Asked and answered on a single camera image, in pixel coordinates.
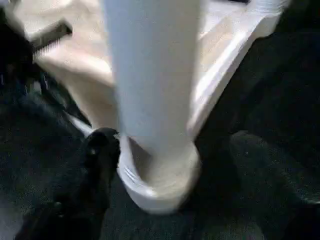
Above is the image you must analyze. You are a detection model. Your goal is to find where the black work mat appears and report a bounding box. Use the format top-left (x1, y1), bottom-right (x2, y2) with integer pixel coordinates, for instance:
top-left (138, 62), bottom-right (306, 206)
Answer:
top-left (0, 0), bottom-right (320, 240)

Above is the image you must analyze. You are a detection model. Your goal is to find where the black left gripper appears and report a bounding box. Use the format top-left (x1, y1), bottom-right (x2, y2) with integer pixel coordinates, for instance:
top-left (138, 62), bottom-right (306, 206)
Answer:
top-left (0, 4), bottom-right (73, 76)

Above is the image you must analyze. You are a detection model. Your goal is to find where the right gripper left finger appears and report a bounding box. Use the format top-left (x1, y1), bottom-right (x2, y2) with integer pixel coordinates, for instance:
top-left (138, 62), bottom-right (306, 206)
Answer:
top-left (32, 127), bottom-right (121, 240)

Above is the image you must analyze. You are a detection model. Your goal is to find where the white plastic table leg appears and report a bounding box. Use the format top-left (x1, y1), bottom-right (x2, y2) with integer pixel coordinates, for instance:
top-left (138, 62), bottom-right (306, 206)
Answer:
top-left (102, 0), bottom-right (202, 196)

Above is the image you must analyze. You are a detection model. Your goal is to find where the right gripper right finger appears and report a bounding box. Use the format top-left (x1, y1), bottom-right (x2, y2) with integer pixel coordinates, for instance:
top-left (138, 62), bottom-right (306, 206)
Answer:
top-left (199, 132), bottom-right (320, 240)

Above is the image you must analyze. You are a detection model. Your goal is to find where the white plastic table top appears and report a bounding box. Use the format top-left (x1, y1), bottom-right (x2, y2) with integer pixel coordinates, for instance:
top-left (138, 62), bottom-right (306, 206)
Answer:
top-left (9, 0), bottom-right (293, 216)

